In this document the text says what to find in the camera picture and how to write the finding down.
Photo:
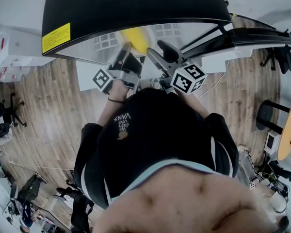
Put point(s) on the person's right forearm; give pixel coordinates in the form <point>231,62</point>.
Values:
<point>194,103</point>

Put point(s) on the yellow corn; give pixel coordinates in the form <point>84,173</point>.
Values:
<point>135,39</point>

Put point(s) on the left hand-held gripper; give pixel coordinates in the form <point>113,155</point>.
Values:
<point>128,71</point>

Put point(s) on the black office chair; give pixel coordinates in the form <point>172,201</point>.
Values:
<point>13,113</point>
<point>80,207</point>
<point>285,57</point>

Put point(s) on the black round stool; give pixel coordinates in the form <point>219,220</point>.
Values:
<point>265,115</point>

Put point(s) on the person's left forearm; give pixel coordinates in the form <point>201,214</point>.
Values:
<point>112,105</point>

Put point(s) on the small white box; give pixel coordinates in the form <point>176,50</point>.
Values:
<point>271,142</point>

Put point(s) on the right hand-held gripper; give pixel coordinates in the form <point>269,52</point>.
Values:
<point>186,79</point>

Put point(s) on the round wooden table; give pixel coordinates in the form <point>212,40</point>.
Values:
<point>289,132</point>

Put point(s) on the white desk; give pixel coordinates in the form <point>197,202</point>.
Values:
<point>14,47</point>

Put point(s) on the white bucket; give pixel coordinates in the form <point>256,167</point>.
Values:
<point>279,201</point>

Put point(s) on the black wrist band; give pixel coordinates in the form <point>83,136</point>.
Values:
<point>115,100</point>

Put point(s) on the person's black shirt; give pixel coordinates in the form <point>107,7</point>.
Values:
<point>157,135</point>

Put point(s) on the person's chin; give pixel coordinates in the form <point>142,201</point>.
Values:
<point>184,203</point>

